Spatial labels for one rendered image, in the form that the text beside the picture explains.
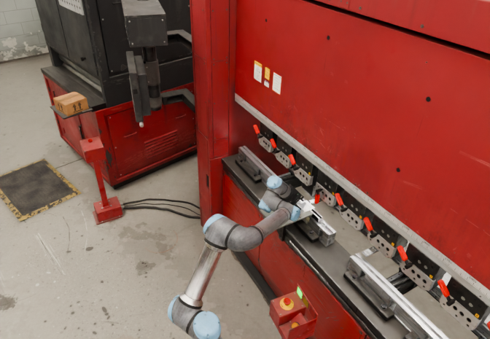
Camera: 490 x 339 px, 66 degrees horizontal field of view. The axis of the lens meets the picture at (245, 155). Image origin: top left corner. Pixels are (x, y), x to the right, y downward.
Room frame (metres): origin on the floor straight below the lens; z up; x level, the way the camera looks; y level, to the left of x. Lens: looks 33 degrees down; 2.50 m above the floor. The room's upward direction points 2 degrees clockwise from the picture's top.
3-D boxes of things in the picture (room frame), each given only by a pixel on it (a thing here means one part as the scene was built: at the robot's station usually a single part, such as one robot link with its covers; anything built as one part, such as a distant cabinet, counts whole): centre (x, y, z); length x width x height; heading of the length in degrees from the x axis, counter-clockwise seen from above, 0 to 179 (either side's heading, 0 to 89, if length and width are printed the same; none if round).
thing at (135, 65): (2.50, 0.78, 1.42); 0.45 x 0.12 x 0.36; 18
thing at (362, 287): (1.21, -0.64, 0.89); 0.30 x 0.05 x 0.03; 31
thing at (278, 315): (1.17, -0.27, 0.75); 0.20 x 0.16 x 0.18; 25
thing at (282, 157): (1.95, -0.27, 1.26); 0.15 x 0.09 x 0.17; 31
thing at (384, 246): (1.26, -0.68, 1.26); 0.15 x 0.09 x 0.17; 31
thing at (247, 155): (2.23, -0.10, 0.92); 0.50 x 0.06 x 0.10; 31
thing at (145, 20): (2.58, 0.71, 1.53); 0.51 x 0.25 x 0.85; 18
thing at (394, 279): (1.44, -1.02, 0.81); 0.64 x 0.08 x 0.14; 121
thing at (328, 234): (1.71, -0.41, 0.92); 0.39 x 0.06 x 0.10; 31
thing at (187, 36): (2.73, 0.52, 1.67); 0.40 x 0.24 x 0.07; 31
